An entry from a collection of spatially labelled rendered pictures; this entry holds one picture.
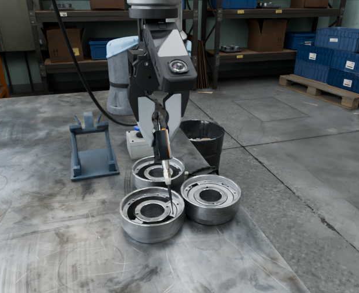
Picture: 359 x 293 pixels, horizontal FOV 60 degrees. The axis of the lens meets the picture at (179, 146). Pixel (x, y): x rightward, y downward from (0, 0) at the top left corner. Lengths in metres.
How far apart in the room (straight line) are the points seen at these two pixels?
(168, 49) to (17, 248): 0.37
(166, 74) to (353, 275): 1.48
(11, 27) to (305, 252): 3.79
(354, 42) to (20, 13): 3.81
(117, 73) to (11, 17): 3.35
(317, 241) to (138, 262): 1.44
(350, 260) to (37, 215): 1.50
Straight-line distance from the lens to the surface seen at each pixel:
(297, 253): 1.73
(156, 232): 0.49
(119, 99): 1.02
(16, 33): 4.31
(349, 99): 4.00
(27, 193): 0.68
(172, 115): 0.50
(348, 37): 4.25
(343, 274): 1.71
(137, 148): 0.73
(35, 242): 0.55
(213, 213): 0.52
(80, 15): 3.88
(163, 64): 0.41
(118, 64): 1.01
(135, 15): 0.47
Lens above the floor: 1.15
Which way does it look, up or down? 26 degrees down
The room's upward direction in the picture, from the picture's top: straight up
